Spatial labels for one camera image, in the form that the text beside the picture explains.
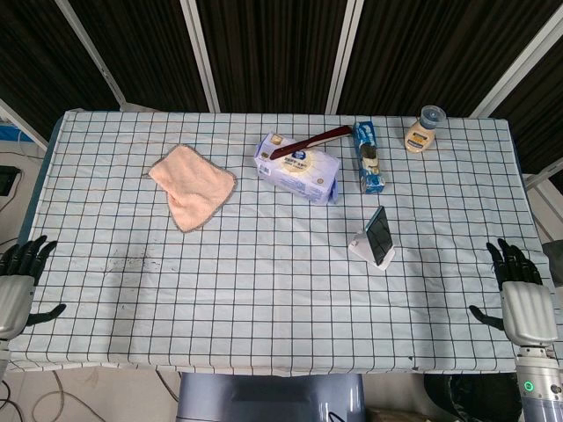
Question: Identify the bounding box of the white phone stand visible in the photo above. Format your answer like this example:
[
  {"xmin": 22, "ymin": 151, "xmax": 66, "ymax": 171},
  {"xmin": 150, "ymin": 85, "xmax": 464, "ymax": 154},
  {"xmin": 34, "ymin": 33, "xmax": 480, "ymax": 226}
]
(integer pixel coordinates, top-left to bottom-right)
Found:
[{"xmin": 347, "ymin": 228, "xmax": 396, "ymax": 271}]

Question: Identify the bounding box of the dark red comb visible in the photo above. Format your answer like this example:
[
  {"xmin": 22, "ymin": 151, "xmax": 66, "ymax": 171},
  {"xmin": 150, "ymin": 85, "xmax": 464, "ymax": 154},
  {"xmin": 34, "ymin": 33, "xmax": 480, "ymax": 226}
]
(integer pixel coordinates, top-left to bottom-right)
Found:
[{"xmin": 269, "ymin": 125, "xmax": 354, "ymax": 161}]

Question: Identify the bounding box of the pale floor cable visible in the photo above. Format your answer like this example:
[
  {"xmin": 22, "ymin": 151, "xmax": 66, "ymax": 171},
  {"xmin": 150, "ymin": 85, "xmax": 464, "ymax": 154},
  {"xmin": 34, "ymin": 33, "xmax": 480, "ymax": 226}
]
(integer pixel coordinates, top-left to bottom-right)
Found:
[{"xmin": 0, "ymin": 371, "xmax": 91, "ymax": 422}]

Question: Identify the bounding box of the pink cloth with grey trim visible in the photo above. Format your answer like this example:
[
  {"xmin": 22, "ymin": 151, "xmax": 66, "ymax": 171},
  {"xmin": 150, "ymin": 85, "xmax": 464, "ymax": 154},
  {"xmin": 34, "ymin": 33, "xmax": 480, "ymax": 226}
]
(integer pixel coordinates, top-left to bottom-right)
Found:
[{"xmin": 148, "ymin": 144, "xmax": 238, "ymax": 233}]

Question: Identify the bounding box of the white blue checkered tablecloth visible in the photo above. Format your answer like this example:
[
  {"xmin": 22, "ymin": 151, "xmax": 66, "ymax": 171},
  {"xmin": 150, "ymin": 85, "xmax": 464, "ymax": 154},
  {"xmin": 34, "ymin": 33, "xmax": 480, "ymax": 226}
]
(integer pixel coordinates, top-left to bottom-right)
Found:
[{"xmin": 7, "ymin": 109, "xmax": 557, "ymax": 378}]

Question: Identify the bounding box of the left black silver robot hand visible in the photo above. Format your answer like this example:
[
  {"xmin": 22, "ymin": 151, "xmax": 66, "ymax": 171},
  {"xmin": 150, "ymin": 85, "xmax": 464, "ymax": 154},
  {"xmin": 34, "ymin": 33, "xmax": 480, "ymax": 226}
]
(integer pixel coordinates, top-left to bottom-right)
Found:
[{"xmin": 0, "ymin": 235, "xmax": 67, "ymax": 340}]

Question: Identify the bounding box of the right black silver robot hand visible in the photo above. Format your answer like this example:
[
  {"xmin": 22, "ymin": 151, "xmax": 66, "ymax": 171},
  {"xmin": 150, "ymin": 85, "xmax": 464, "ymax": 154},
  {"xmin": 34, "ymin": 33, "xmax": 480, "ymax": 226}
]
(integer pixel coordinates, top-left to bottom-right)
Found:
[{"xmin": 468, "ymin": 237, "xmax": 559, "ymax": 346}]

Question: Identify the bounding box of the beige sauce bottle clear cap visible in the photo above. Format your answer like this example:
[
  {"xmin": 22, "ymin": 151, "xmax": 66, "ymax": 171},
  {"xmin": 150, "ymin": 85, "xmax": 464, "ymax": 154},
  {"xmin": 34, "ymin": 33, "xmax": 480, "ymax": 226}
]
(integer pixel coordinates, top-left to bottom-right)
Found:
[{"xmin": 404, "ymin": 105, "xmax": 447, "ymax": 156}]

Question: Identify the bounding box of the black bag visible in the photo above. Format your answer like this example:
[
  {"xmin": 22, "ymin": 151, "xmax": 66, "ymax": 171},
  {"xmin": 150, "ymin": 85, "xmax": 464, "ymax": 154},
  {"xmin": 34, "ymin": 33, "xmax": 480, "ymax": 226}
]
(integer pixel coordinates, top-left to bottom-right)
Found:
[{"xmin": 422, "ymin": 373, "xmax": 524, "ymax": 422}]

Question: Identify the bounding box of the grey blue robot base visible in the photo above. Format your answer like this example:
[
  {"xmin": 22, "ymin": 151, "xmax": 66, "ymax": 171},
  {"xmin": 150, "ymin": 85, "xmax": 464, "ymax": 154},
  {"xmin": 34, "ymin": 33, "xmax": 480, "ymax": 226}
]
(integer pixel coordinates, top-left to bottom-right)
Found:
[{"xmin": 177, "ymin": 372, "xmax": 367, "ymax": 422}]

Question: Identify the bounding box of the light purple tissue pack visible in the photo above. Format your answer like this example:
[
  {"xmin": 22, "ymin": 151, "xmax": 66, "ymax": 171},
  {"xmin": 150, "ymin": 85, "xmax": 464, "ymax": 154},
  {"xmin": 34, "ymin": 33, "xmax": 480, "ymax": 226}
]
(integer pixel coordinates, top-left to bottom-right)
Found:
[{"xmin": 253, "ymin": 132, "xmax": 343, "ymax": 207}]

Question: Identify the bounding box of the white partition post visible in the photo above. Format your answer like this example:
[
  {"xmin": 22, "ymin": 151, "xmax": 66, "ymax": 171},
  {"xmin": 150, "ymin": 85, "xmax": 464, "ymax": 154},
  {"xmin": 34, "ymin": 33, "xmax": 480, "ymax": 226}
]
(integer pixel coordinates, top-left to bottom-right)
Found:
[
  {"xmin": 469, "ymin": 0, "xmax": 563, "ymax": 118},
  {"xmin": 179, "ymin": 0, "xmax": 221, "ymax": 113},
  {"xmin": 55, "ymin": 0, "xmax": 125, "ymax": 109},
  {"xmin": 324, "ymin": 0, "xmax": 371, "ymax": 113}
]

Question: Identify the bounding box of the black smartphone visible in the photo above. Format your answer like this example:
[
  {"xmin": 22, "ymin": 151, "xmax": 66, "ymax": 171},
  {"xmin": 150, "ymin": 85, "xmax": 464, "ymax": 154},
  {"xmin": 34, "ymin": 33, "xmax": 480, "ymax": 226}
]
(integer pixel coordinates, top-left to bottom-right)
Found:
[{"xmin": 367, "ymin": 205, "xmax": 394, "ymax": 266}]

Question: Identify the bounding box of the black box device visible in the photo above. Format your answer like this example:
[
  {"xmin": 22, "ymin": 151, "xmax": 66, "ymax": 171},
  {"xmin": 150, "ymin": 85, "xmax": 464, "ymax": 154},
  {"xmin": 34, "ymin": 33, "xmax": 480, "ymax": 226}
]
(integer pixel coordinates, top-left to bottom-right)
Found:
[{"xmin": 0, "ymin": 165, "xmax": 21, "ymax": 197}]

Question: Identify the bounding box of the blue cookie box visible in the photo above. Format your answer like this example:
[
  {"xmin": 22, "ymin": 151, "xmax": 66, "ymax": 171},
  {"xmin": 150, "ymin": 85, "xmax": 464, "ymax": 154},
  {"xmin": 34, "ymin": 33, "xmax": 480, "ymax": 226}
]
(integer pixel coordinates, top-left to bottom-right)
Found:
[{"xmin": 352, "ymin": 121, "xmax": 388, "ymax": 195}]

